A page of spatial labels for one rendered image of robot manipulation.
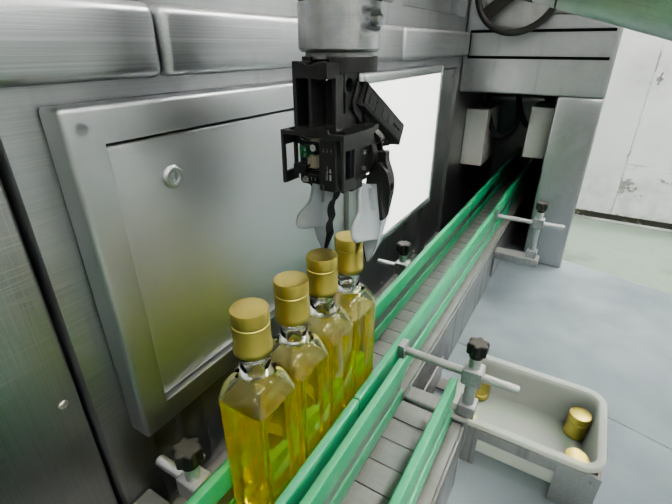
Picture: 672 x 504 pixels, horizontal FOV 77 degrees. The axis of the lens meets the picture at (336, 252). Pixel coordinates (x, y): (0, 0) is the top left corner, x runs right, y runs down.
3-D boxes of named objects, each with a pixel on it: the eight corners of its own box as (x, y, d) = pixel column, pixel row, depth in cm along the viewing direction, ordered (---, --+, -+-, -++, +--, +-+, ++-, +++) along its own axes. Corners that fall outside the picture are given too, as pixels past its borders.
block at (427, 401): (408, 414, 69) (412, 381, 66) (466, 438, 65) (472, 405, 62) (400, 429, 67) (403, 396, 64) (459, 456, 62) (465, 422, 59)
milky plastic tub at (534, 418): (466, 383, 84) (472, 349, 80) (594, 430, 74) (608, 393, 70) (438, 447, 71) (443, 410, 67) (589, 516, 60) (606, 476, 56)
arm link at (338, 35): (326, 7, 42) (402, 3, 38) (327, 58, 44) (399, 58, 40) (279, 1, 36) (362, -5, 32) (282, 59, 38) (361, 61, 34)
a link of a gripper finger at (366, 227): (345, 277, 45) (327, 193, 42) (371, 256, 49) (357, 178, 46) (370, 279, 43) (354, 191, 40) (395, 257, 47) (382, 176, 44)
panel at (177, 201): (420, 199, 116) (432, 65, 101) (430, 201, 115) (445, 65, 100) (131, 428, 47) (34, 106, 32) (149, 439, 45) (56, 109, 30)
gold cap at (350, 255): (343, 259, 53) (343, 227, 51) (368, 266, 52) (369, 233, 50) (328, 270, 51) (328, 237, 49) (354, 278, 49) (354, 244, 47)
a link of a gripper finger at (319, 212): (281, 253, 48) (292, 180, 43) (311, 235, 53) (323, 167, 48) (303, 265, 47) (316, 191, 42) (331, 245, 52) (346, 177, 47)
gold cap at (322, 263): (321, 278, 49) (321, 244, 47) (344, 288, 47) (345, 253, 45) (299, 290, 46) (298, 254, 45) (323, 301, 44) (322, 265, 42)
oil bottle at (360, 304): (340, 391, 65) (340, 270, 56) (372, 406, 62) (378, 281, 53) (319, 415, 61) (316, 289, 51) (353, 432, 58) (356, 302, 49)
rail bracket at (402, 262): (380, 288, 93) (383, 233, 87) (409, 297, 90) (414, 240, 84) (372, 297, 90) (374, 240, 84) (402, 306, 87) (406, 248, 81)
